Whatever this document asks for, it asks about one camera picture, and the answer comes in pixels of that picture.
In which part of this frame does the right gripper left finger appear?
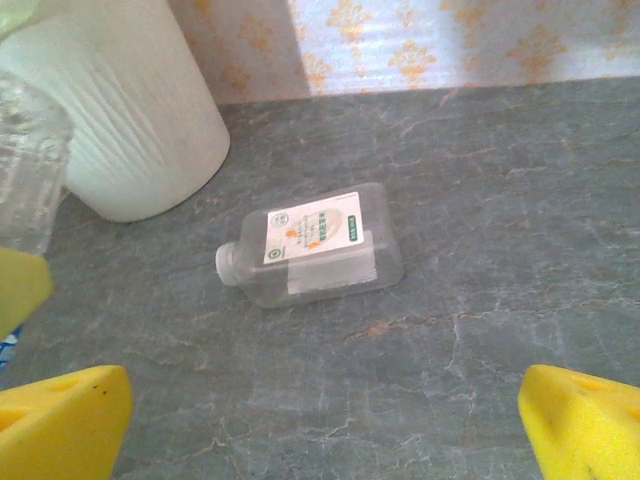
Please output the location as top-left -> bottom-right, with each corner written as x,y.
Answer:
0,364 -> 135,480

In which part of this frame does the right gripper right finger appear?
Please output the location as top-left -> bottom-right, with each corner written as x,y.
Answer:
517,364 -> 640,480

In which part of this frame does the clear crushed bottle white cap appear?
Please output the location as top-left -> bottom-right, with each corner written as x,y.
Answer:
0,69 -> 75,257

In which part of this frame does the cream plastic bin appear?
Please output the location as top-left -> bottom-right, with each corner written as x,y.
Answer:
0,0 -> 232,225

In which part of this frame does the blue label water bottle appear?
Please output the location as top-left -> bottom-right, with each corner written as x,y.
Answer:
0,323 -> 25,374

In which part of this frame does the square clear bottle white label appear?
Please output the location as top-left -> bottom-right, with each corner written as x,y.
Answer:
214,181 -> 405,309

